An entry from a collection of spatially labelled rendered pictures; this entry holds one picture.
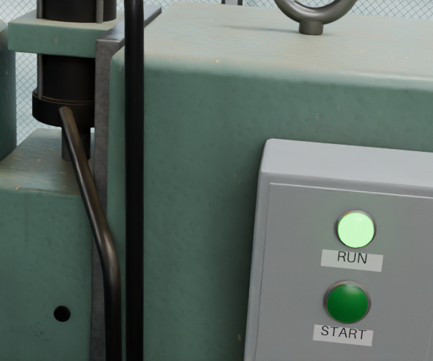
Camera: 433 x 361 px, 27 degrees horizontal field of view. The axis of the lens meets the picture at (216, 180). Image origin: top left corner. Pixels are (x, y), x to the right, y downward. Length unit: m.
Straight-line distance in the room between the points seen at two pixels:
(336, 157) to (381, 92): 0.05
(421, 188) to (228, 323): 0.16
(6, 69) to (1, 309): 0.16
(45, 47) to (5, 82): 0.06
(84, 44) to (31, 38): 0.03
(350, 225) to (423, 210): 0.04
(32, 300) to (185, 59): 0.20
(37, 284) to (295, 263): 0.21
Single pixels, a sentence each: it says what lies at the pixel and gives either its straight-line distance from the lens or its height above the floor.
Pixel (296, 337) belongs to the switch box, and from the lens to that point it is 0.47.
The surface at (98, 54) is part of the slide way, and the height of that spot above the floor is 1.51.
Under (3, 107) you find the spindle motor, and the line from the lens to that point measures 0.63.
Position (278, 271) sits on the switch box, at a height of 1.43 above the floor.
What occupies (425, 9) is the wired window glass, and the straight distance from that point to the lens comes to 1.99.
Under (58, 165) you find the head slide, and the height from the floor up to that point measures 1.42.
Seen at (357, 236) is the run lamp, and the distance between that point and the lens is 0.44.
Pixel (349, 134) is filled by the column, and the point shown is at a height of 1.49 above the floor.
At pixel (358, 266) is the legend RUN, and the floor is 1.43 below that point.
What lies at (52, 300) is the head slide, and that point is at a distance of 0.60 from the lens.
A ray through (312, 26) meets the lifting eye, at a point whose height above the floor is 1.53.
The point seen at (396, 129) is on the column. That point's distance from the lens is 0.50.
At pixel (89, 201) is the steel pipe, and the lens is 0.54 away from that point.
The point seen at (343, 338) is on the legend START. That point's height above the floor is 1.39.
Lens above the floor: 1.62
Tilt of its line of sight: 19 degrees down
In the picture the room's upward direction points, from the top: 4 degrees clockwise
